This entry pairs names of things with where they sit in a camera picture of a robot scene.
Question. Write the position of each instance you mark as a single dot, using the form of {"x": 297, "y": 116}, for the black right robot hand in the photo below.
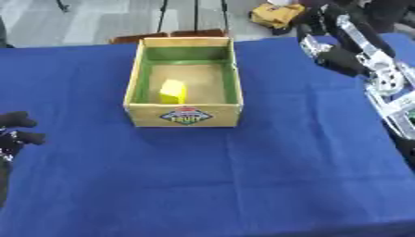
{"x": 341, "y": 58}

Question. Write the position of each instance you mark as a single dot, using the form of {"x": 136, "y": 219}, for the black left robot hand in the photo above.
{"x": 15, "y": 138}

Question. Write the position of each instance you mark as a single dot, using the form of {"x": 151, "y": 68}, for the yellow block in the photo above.
{"x": 173, "y": 91}

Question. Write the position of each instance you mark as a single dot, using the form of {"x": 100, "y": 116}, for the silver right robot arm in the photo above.
{"x": 390, "y": 92}

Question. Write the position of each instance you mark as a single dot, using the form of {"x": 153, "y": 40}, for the black tripod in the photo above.
{"x": 195, "y": 14}

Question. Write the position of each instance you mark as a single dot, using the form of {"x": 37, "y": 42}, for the yellow bag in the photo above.
{"x": 276, "y": 13}

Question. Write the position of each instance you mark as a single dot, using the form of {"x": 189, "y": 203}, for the tan cardboard box green inside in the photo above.
{"x": 183, "y": 116}

